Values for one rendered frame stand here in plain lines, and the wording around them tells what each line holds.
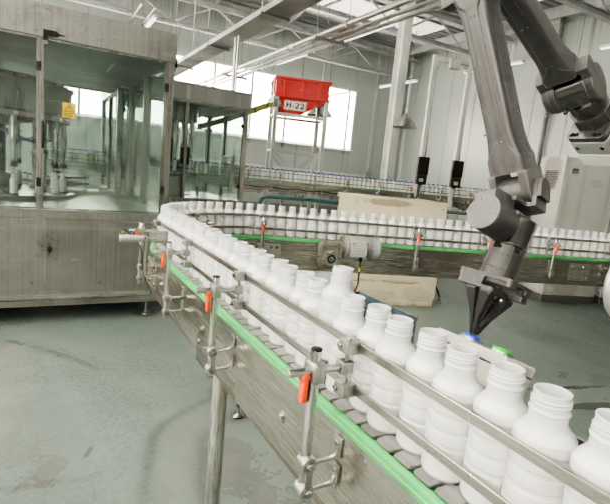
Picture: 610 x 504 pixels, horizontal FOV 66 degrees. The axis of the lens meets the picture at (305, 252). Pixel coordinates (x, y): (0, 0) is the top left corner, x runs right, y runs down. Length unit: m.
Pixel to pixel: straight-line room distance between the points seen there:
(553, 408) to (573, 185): 6.44
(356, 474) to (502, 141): 0.57
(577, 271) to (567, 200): 3.50
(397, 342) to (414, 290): 4.79
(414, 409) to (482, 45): 0.58
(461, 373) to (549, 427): 0.12
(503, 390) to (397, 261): 2.26
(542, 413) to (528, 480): 0.07
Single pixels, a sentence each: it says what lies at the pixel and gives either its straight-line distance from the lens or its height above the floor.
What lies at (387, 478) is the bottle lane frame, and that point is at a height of 0.97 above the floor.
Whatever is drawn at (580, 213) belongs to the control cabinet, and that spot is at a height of 1.19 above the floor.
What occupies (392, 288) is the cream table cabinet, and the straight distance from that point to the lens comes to 5.35.
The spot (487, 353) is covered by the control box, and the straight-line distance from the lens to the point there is 0.77.
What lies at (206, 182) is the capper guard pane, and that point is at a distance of 6.26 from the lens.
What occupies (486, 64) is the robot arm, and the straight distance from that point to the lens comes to 0.88.
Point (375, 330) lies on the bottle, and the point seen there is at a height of 1.13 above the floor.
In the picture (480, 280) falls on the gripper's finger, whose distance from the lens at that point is 0.82.
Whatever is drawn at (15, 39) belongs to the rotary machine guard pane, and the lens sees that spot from 4.14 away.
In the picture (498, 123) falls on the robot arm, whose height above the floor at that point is 1.47.
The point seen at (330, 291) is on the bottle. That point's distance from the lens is 0.81.
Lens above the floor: 1.35
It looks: 9 degrees down
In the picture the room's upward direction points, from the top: 6 degrees clockwise
